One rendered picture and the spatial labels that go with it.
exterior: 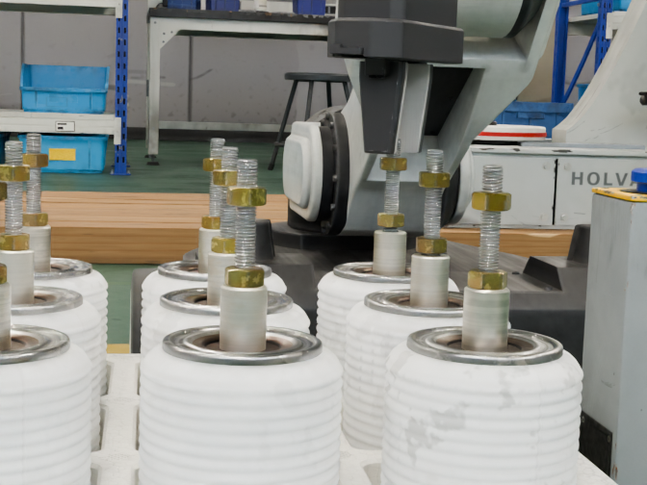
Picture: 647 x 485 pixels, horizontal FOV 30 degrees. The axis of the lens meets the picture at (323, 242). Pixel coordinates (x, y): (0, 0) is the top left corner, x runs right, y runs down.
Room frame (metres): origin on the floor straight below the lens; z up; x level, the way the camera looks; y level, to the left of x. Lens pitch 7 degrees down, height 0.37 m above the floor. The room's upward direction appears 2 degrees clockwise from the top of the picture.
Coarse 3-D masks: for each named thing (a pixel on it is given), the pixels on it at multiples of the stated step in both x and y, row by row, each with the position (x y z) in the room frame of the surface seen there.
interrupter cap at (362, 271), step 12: (348, 264) 0.83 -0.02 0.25; (360, 264) 0.84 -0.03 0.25; (372, 264) 0.84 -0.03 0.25; (408, 264) 0.84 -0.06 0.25; (348, 276) 0.79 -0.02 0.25; (360, 276) 0.78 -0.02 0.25; (372, 276) 0.78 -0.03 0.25; (384, 276) 0.78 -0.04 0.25; (396, 276) 0.78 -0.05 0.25; (408, 276) 0.79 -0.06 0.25
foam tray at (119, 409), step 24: (120, 360) 0.84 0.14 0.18; (120, 384) 0.77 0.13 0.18; (120, 408) 0.71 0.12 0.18; (120, 432) 0.66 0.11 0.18; (96, 456) 0.61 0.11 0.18; (120, 456) 0.61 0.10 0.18; (360, 456) 0.63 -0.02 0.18; (96, 480) 0.59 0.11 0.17; (120, 480) 0.57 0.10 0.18; (360, 480) 0.59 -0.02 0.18; (600, 480) 0.60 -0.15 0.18
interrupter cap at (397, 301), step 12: (372, 300) 0.68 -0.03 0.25; (384, 300) 0.69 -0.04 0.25; (396, 300) 0.70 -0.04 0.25; (408, 300) 0.71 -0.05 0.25; (456, 300) 0.71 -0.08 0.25; (384, 312) 0.67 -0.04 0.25; (396, 312) 0.66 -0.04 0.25; (408, 312) 0.66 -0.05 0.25; (420, 312) 0.66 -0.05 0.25; (432, 312) 0.66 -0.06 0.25; (444, 312) 0.66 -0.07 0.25; (456, 312) 0.66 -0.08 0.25
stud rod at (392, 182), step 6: (390, 156) 0.81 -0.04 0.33; (396, 156) 0.81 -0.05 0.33; (390, 174) 0.81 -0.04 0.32; (396, 174) 0.81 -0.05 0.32; (390, 180) 0.81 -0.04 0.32; (396, 180) 0.81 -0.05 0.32; (390, 186) 0.81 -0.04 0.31; (396, 186) 0.81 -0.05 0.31; (390, 192) 0.81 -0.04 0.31; (396, 192) 0.81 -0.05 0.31; (390, 198) 0.81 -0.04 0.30; (396, 198) 0.81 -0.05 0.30; (384, 204) 0.81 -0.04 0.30; (390, 204) 0.81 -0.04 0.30; (396, 204) 0.81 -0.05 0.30; (390, 210) 0.81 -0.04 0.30; (396, 210) 0.81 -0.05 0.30; (384, 228) 0.81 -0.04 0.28; (390, 228) 0.81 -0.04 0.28; (396, 228) 0.81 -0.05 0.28
